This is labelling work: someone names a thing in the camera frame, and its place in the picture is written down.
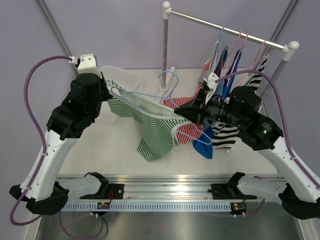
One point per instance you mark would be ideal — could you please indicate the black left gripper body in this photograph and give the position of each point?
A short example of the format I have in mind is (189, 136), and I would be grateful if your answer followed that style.
(104, 94)

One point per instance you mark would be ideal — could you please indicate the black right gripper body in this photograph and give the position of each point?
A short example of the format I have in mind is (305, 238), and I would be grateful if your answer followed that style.
(214, 109)

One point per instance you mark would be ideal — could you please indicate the light blue wire hanger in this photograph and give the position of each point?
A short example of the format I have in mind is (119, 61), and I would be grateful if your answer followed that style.
(150, 95)

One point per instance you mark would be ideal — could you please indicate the red white striped tank top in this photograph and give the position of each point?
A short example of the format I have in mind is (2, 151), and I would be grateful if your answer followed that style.
(207, 66)

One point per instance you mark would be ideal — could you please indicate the green white striped tank top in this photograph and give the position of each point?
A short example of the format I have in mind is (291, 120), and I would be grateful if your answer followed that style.
(159, 123)

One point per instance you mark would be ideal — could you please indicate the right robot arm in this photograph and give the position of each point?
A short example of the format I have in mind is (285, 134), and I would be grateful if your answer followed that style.
(298, 195)

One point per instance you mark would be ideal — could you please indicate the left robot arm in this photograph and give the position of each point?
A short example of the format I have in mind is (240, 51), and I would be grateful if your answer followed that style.
(42, 192)

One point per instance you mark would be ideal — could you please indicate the grey blue tank top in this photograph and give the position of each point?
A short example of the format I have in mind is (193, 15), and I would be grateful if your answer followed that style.
(218, 71)

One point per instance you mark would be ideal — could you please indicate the bright blue tank top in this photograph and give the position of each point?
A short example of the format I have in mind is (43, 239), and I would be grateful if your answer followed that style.
(203, 147)

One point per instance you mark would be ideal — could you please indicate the black white striped tank top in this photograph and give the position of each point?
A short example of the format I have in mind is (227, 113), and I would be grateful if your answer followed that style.
(243, 102)

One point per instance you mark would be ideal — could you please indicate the white plastic perforated basket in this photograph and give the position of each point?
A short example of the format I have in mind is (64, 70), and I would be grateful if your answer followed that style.
(125, 79)

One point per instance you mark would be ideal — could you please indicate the metal clothes rack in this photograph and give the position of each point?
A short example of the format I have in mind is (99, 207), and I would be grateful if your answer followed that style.
(192, 27)

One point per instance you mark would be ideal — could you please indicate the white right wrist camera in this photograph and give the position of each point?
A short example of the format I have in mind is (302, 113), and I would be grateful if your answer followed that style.
(207, 81)

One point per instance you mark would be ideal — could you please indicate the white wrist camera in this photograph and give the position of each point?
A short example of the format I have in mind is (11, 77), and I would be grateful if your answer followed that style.
(86, 63)
(207, 81)

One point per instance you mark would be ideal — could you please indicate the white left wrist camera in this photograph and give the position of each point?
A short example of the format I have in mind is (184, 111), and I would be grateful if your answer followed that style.
(86, 63)

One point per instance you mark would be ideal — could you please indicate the aluminium mounting rail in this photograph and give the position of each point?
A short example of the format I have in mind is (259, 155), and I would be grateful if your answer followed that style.
(171, 188)

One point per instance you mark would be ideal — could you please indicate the metal corner frame post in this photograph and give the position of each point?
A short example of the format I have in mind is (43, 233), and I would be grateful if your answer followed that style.
(49, 18)

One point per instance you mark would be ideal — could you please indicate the white slotted cable duct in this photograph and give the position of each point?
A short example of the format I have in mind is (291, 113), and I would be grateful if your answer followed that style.
(135, 206)

